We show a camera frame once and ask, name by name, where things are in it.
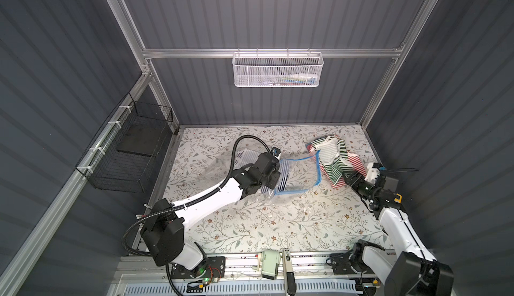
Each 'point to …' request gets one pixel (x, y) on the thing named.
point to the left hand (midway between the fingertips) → (275, 174)
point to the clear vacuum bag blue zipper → (294, 174)
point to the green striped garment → (333, 156)
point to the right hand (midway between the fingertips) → (351, 176)
